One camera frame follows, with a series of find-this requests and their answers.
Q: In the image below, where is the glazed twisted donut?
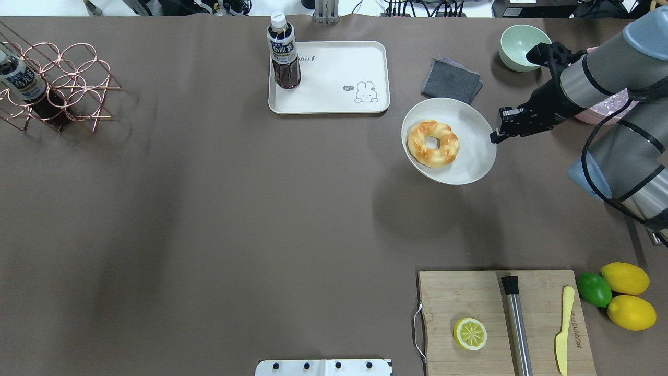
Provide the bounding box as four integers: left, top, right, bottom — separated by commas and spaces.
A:
407, 120, 461, 168

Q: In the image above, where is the mint green bowl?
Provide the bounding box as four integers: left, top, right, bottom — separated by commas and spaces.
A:
498, 25, 553, 72

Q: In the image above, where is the wooden cutting board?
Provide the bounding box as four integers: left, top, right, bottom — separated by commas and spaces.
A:
418, 271, 576, 375

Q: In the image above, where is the pink bowl of ice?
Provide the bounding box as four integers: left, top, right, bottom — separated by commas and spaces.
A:
573, 46, 640, 125

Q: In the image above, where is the half lemon slice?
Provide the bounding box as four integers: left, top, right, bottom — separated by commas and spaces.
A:
453, 318, 487, 351

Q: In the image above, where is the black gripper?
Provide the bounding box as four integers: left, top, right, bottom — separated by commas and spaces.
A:
490, 78, 577, 144

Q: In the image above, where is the white plate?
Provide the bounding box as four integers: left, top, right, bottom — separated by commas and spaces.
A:
401, 98, 496, 185

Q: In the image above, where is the tea bottle on tray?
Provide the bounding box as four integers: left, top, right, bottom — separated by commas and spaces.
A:
267, 10, 301, 89

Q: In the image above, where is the yellow lemon near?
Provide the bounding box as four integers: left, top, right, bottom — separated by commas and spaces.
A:
606, 295, 658, 331

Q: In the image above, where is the copper wire bottle rack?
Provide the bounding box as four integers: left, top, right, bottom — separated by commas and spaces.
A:
2, 23, 122, 133

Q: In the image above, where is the tea bottle in rack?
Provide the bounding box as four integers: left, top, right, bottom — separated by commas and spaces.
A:
1, 51, 71, 129

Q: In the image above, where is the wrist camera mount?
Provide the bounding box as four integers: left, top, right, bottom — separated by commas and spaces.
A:
526, 41, 588, 79

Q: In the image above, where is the yellow plastic knife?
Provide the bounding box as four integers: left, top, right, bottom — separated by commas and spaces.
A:
554, 286, 575, 375

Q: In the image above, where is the yellow lemon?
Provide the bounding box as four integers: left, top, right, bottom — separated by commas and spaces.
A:
606, 295, 658, 331
600, 262, 650, 296

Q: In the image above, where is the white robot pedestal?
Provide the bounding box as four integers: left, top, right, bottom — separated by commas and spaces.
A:
255, 359, 393, 375

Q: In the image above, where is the grey folded cloth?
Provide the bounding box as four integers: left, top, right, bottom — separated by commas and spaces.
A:
421, 58, 483, 104

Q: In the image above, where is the yellow lemon far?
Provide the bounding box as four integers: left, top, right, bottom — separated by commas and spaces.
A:
600, 262, 650, 296

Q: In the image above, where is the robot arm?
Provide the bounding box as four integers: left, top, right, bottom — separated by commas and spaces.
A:
491, 6, 667, 245

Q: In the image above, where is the green lime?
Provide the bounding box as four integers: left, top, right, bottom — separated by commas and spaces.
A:
576, 272, 612, 309

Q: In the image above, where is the cream rabbit tray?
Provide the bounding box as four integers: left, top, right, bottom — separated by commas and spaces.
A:
268, 41, 390, 116

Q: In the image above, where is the steel muddler black tip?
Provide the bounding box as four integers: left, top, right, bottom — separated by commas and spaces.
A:
500, 275, 533, 375

